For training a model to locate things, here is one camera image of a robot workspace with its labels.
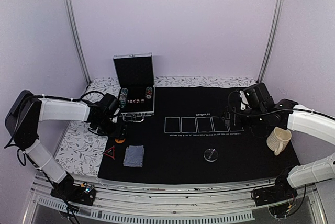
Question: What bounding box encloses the black poker mat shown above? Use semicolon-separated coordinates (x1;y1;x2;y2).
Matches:
98;87;299;184

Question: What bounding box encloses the clear dealer button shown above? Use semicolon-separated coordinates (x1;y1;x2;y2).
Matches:
203;148;219;162

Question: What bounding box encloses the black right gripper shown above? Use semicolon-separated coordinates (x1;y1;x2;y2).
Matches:
219;107;266;128

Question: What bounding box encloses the floral white tablecloth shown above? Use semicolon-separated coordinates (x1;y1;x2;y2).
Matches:
55;76;256;177

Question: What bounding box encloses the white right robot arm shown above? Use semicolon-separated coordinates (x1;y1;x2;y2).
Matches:
227;83;334;201

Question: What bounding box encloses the red dice row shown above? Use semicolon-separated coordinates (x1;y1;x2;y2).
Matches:
127;99;145;104

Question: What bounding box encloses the cream ribbed mug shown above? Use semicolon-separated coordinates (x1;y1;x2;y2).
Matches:
266;127;292;156

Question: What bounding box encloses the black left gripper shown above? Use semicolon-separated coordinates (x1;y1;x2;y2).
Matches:
94;116;127;139

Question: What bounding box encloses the aluminium frame post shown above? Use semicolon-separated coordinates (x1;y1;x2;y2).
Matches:
64;0;92;84
257;0;284;83

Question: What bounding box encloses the left aluminium frame post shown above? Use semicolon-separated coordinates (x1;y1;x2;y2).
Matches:
64;0;92;84

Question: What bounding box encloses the orange big blind button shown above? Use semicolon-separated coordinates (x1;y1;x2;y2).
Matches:
115;138;126;144

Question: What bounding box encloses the blue patterned card deck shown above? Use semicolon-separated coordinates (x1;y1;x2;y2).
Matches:
123;145;144;167

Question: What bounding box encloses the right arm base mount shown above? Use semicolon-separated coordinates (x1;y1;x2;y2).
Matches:
251;175;298;206

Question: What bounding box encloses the long poker chip stack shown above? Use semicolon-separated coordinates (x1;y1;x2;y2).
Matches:
119;88;128;108

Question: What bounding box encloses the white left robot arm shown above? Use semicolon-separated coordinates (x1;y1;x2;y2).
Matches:
5;90;121;200

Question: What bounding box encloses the right aluminium frame post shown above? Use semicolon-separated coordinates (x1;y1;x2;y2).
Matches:
257;0;284;83

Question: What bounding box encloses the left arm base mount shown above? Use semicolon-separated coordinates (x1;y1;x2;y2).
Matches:
50;174;96;206

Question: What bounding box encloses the red triangle all-in marker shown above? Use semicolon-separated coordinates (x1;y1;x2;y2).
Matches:
103;146;115;160

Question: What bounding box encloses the aluminium poker chip case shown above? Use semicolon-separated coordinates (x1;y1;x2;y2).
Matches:
113;53;155;122

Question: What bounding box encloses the short poker chip stack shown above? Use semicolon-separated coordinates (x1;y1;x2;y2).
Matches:
145;87;153;99

